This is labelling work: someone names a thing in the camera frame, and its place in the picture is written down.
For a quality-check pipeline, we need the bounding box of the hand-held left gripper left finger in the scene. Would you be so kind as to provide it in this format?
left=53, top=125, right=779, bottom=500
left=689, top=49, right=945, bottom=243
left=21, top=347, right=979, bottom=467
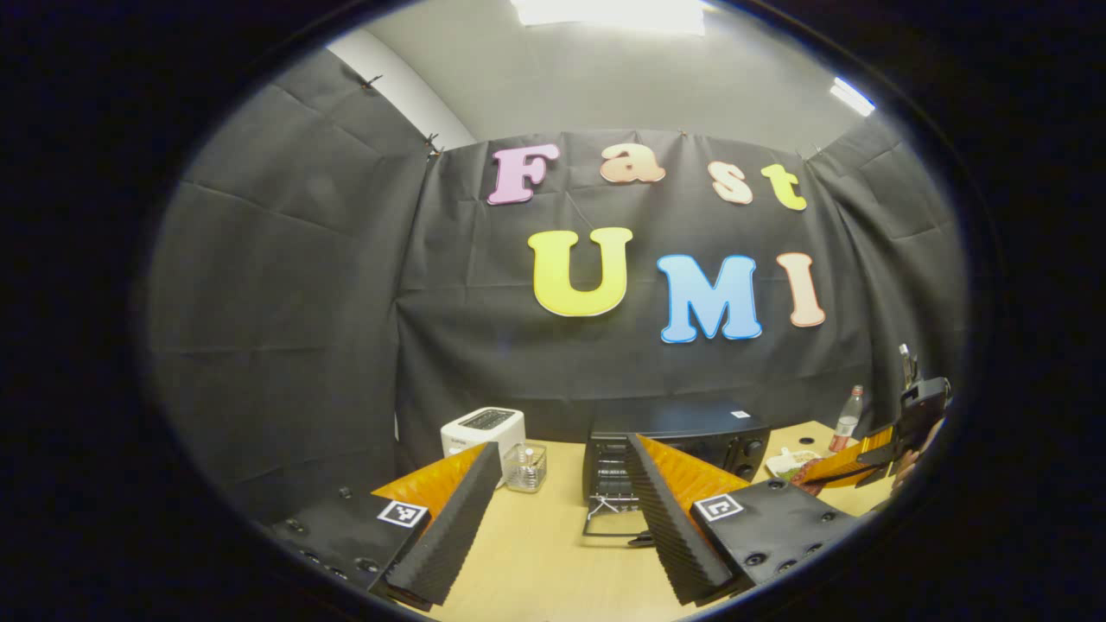
left=259, top=441, right=504, bottom=607

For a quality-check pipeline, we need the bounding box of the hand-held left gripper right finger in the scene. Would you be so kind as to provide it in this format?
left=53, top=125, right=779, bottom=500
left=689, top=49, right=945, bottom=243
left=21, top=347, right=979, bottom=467
left=624, top=432, right=865, bottom=606

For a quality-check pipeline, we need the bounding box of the black electric oven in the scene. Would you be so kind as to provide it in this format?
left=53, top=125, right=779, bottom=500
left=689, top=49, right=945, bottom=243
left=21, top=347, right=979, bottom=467
left=581, top=399, right=772, bottom=547

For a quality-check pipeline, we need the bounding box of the red label plastic water bottle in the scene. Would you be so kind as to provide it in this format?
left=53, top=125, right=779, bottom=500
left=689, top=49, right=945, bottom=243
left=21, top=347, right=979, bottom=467
left=829, top=384, right=865, bottom=454

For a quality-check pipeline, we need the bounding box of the white divided plate of beans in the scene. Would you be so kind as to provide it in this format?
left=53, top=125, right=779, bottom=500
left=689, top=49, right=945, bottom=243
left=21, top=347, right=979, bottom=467
left=766, top=447, right=822, bottom=480

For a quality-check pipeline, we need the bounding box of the white toaster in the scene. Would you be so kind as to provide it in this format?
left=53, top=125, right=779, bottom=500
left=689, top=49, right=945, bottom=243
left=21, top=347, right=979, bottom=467
left=440, top=407, right=526, bottom=489

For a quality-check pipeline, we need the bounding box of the black backdrop cloth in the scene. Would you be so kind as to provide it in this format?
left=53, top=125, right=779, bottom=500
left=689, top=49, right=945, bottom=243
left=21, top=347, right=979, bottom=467
left=143, top=48, right=969, bottom=524

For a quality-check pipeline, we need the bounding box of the small ceiling light panel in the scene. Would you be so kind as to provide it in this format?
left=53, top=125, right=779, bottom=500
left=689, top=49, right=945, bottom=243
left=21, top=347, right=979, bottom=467
left=829, top=76, right=876, bottom=117

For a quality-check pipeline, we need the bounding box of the large ceiling light panel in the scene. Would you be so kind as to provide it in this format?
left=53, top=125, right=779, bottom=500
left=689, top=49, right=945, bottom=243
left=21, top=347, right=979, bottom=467
left=510, top=0, right=709, bottom=35

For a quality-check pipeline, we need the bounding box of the wire utensil holder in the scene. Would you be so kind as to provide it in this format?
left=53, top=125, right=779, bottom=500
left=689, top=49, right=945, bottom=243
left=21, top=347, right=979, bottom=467
left=504, top=442, right=548, bottom=494

